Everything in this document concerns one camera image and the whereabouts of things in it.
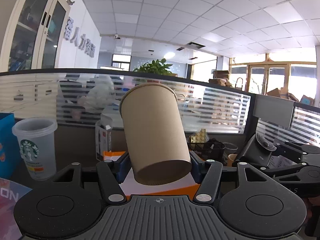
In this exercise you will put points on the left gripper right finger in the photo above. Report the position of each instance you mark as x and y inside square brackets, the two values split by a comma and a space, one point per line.
[207, 174]

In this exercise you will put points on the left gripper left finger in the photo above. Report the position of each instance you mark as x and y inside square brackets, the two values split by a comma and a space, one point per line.
[110, 175]

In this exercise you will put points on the brown paper cup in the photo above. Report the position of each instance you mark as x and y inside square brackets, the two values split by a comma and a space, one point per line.
[231, 159]
[154, 134]

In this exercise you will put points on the orange cardboard box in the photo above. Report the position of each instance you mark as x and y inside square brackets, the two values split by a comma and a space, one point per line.
[183, 186]

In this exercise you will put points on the black mesh desk organizer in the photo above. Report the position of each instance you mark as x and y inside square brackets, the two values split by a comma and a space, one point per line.
[212, 149]

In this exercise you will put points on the yellow building block plate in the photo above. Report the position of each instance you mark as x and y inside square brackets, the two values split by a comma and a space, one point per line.
[200, 136]

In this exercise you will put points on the small upright product box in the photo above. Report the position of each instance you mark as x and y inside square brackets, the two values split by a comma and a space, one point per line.
[103, 136]

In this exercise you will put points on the Starbucks plastic cup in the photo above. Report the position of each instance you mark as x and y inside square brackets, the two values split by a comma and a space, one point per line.
[37, 147]

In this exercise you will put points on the frosted glass partition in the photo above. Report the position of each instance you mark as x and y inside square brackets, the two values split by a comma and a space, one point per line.
[79, 97]

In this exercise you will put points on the green potted plant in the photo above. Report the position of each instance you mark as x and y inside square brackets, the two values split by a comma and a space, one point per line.
[159, 67]

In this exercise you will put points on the beige glass-door cabinet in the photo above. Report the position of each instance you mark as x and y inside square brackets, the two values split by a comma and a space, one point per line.
[32, 33]

